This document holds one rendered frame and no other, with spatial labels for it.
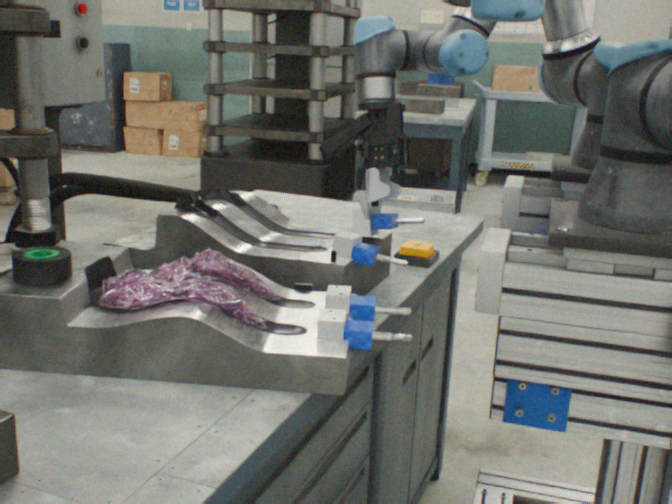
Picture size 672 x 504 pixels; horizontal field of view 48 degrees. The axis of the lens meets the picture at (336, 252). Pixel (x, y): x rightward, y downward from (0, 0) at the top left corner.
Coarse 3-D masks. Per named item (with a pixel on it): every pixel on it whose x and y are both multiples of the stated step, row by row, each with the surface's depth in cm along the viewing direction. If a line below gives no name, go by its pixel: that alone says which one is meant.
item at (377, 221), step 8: (352, 208) 140; (360, 208) 140; (376, 208) 142; (352, 216) 140; (360, 216) 140; (376, 216) 139; (384, 216) 138; (392, 216) 138; (352, 224) 141; (360, 224) 140; (368, 224) 139; (376, 224) 139; (384, 224) 139; (392, 224) 139; (352, 232) 141; (360, 232) 140; (368, 232) 140; (376, 232) 142
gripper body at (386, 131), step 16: (368, 112) 138; (384, 112) 137; (400, 112) 136; (368, 128) 138; (384, 128) 138; (400, 128) 137; (368, 144) 137; (384, 144) 136; (400, 144) 138; (368, 160) 137; (384, 160) 137; (400, 160) 138
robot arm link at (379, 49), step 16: (368, 16) 135; (384, 16) 135; (368, 32) 134; (384, 32) 134; (400, 32) 137; (368, 48) 135; (384, 48) 135; (400, 48) 136; (368, 64) 135; (384, 64) 135; (400, 64) 137
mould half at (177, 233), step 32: (160, 224) 138; (192, 224) 136; (256, 224) 147; (288, 224) 154; (160, 256) 140; (192, 256) 137; (224, 256) 135; (256, 256) 132; (288, 256) 131; (320, 256) 131; (320, 288) 129; (352, 288) 131
